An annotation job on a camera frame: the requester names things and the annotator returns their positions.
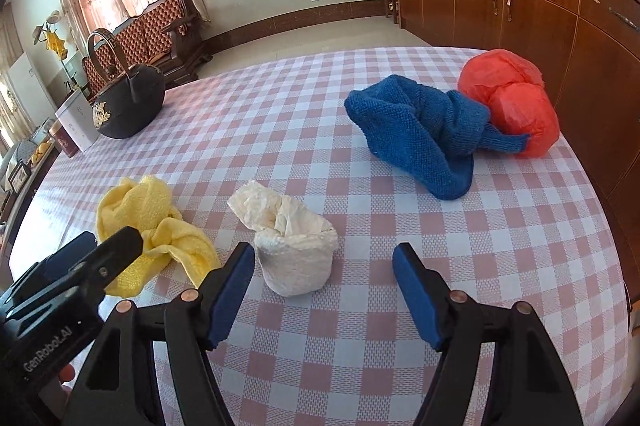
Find black iron teapot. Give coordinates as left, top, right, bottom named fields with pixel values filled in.
left=87, top=28, right=166, bottom=139

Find blue knitted cloth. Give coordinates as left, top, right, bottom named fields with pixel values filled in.
left=344, top=74, right=529, bottom=201

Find wooden sofa red cushions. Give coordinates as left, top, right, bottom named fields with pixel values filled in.
left=112, top=0, right=213, bottom=88

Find white paper towel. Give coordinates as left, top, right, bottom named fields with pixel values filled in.
left=228, top=180, right=338, bottom=298

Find brown wooden sideboard cabinet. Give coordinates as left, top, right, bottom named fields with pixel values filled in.
left=397, top=0, right=639, bottom=301

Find red plastic bag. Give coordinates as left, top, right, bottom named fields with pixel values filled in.
left=458, top=49, right=560, bottom=157

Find yellow cloth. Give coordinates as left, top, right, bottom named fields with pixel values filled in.
left=96, top=176, right=222, bottom=298

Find pink checkered tablecloth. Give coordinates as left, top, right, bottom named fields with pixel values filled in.
left=9, top=47, right=628, bottom=425

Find white box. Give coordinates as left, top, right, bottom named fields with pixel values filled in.
left=55, top=90, right=100, bottom=152

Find dark red tea canister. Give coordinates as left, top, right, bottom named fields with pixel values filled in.
left=49, top=120, right=79, bottom=157

